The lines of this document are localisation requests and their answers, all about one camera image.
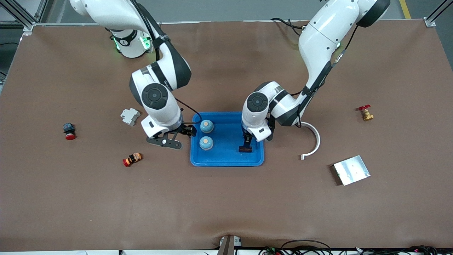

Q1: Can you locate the silver metal plate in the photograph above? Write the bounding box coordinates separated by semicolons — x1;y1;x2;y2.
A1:
333;155;371;186

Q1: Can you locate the black base cable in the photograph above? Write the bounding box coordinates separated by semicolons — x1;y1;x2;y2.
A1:
271;17;305;36

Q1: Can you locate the black cable bundle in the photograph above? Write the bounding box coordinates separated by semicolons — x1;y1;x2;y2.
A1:
333;244;453;255

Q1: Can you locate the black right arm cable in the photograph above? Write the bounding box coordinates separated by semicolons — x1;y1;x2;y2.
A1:
131;0;203;125

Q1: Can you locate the black looped cable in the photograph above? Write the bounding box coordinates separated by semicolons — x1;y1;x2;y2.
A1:
281;240;332;255

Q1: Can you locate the red emergency stop yellow collar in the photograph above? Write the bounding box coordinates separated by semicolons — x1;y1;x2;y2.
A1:
122;153;143;167

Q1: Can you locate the white circuit breaker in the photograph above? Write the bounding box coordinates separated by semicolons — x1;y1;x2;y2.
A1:
120;108;141;126

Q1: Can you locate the blue plastic tray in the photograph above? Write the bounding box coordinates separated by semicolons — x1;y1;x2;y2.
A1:
190;112;264;167

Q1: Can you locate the white curved plastic bracket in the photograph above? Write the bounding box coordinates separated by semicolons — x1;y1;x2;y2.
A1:
297;121;321;160

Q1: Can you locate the brass valve red handle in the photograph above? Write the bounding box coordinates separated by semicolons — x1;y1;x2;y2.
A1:
359;105;374;121

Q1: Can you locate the aluminium frame profile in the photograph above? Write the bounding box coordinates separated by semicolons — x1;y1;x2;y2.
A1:
0;0;48;32
424;0;453;28

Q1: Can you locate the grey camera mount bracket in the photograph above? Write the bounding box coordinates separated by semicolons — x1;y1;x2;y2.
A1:
217;235;243;255

